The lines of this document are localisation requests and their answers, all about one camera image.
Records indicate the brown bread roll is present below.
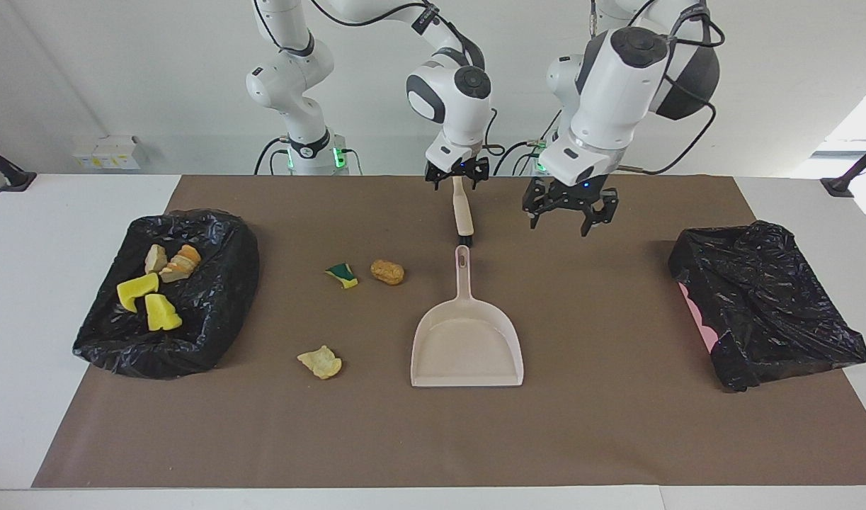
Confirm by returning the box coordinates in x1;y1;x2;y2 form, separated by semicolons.
370;259;406;285

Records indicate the black bag lined pink bin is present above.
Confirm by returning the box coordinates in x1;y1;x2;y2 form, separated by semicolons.
668;220;866;392

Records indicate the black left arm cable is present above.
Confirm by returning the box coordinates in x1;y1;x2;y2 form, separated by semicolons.
617;0;725;176

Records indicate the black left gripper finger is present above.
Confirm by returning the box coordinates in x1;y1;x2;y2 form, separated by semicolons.
581;190;620;238
522;181;547;229

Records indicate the green and yellow sponge piece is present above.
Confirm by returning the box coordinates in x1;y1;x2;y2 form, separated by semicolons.
325;262;359;290

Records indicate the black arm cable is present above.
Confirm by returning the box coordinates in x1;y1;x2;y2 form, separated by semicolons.
617;0;725;176
309;0;506;158

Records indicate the black left base cable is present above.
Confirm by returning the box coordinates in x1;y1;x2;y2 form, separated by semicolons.
494;110;564;176

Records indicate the brown table mat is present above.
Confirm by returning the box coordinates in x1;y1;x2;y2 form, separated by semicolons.
33;175;866;488

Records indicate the striped orange bread piece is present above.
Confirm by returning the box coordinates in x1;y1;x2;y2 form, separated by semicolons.
160;244;202;284

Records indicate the white wall socket box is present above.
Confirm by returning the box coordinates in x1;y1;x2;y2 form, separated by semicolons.
72;135;142;171

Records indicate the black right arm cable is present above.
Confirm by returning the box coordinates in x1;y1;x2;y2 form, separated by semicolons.
309;0;506;158

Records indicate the beige hand brush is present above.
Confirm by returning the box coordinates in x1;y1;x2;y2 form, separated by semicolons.
452;176;475;247

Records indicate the beige plastic dustpan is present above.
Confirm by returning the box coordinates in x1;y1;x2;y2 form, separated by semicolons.
410;245;525;388

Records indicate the black stand foot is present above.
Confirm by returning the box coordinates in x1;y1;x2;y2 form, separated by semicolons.
821;138;866;198
0;136;37;193

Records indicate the black right base cable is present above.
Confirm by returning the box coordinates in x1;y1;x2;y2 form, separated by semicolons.
254;137;286;176

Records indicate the black base cable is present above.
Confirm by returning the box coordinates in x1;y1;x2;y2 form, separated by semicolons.
254;137;286;176
494;110;564;176

